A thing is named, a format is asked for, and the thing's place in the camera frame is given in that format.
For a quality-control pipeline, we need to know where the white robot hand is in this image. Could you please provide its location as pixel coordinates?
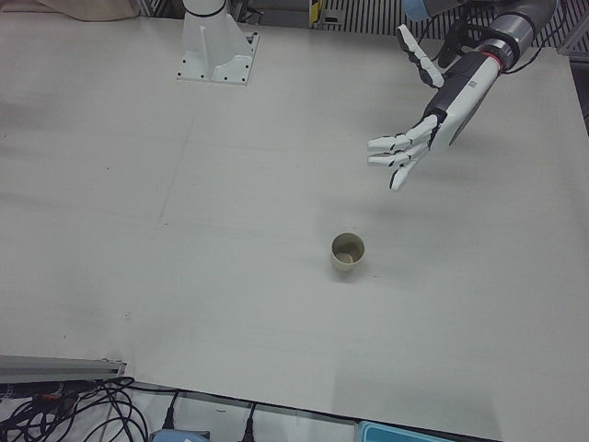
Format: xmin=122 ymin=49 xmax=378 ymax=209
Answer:
xmin=366 ymin=25 xmax=503 ymax=192

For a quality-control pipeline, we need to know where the beige cup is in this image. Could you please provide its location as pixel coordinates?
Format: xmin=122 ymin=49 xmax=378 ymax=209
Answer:
xmin=329 ymin=233 xmax=367 ymax=283

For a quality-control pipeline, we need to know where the grey slatted panel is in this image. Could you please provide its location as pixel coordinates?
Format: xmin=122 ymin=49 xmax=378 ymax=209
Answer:
xmin=409 ymin=6 xmax=589 ymax=51

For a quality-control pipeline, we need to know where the light blue plastic bin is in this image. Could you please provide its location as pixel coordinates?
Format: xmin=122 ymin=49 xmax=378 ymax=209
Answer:
xmin=357 ymin=419 xmax=501 ymax=442

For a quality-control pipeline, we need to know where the beige cloth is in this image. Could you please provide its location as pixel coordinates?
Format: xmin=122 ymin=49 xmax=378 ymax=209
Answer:
xmin=35 ymin=0 xmax=156 ymax=23

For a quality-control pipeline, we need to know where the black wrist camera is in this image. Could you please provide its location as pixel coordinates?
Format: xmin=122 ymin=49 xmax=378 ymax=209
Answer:
xmin=438 ymin=21 xmax=467 ymax=69

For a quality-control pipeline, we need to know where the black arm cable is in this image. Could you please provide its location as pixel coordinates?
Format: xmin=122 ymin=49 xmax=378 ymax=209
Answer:
xmin=503 ymin=0 xmax=570 ymax=76

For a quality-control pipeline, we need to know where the aluminium frame rail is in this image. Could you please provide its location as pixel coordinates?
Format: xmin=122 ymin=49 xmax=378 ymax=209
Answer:
xmin=558 ymin=30 xmax=589 ymax=61

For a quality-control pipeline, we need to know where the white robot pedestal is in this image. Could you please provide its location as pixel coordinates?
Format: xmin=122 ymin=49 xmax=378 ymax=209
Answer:
xmin=176 ymin=0 xmax=261 ymax=87

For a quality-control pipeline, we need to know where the black plug cable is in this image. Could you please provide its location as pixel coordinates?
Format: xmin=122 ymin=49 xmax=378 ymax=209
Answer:
xmin=133 ymin=384 xmax=181 ymax=432
xmin=243 ymin=402 xmax=259 ymax=442

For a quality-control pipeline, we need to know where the black looped cable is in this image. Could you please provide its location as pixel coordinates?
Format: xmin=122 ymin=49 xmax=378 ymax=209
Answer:
xmin=0 ymin=376 xmax=151 ymax=442

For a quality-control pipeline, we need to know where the aluminium camera post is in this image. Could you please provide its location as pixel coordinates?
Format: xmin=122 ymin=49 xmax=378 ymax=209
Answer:
xmin=0 ymin=354 xmax=128 ymax=384

